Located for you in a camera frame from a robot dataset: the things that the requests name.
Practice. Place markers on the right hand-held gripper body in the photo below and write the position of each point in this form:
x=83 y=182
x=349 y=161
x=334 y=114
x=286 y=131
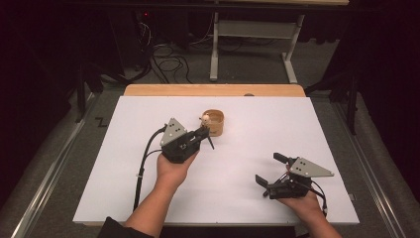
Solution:
x=297 y=188

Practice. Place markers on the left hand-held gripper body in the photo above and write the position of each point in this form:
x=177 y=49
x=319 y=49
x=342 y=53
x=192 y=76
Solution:
x=176 y=150

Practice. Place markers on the tan bear pen holder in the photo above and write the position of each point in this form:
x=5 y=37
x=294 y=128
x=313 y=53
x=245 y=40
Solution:
x=216 y=128

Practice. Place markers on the person's right hand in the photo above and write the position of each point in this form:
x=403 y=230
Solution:
x=305 y=206

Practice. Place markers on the person's left hand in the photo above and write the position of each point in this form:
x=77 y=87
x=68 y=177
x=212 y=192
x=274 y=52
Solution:
x=171 y=173

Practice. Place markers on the black stand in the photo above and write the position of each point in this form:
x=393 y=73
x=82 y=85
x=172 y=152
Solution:
x=352 y=105
x=81 y=94

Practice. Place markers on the person's dark sleeve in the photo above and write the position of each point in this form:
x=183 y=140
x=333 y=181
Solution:
x=119 y=229

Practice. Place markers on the white-framed desk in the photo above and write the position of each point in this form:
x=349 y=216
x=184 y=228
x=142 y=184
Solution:
x=251 y=29

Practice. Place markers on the dark computer case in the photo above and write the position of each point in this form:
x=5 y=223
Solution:
x=128 y=39

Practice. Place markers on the metal floor rail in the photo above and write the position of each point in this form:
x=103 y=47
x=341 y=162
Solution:
x=49 y=188
x=373 y=188

